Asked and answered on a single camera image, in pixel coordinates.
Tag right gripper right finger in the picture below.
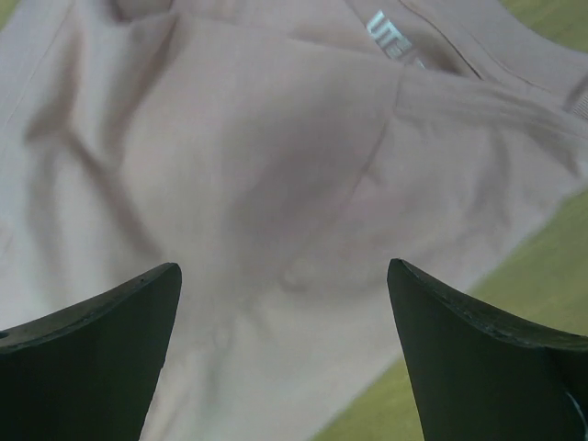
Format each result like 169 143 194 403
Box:
387 259 587 440

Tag pink t-shirt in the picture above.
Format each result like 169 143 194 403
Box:
1 1 587 440

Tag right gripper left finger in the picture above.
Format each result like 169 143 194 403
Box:
1 263 182 440

